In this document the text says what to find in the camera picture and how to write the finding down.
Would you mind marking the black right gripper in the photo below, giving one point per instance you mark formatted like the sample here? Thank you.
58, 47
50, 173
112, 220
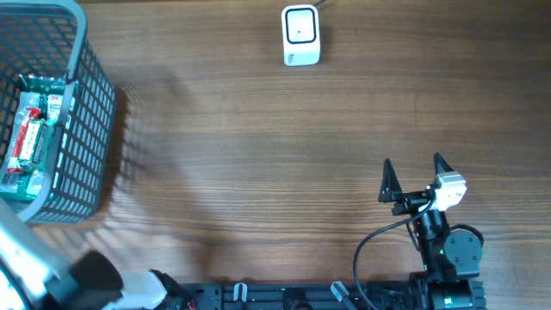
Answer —
392, 191

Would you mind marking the grey plastic mesh basket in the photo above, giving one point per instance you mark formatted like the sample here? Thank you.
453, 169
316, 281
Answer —
48, 39

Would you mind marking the white barcode scanner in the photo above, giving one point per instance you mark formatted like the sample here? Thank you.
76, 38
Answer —
300, 35

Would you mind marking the red stick packet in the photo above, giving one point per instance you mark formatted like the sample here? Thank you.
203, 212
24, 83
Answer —
22, 120

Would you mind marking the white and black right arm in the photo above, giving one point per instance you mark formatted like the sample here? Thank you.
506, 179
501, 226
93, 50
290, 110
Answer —
450, 254

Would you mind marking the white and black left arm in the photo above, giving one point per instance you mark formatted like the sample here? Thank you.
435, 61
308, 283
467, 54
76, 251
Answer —
35, 276

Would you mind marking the green 3M sponge package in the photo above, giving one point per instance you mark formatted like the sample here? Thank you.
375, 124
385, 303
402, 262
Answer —
45, 93

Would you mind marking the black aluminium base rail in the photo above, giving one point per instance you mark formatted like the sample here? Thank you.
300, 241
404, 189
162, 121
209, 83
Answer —
301, 297

